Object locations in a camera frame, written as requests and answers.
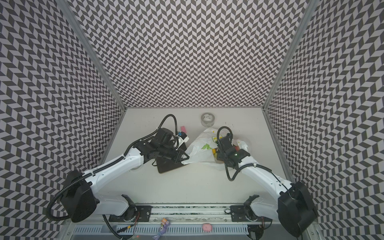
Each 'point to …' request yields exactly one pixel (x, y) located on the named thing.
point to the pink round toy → (207, 227)
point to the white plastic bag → (202, 148)
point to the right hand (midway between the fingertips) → (223, 157)
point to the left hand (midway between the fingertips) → (187, 159)
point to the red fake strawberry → (237, 148)
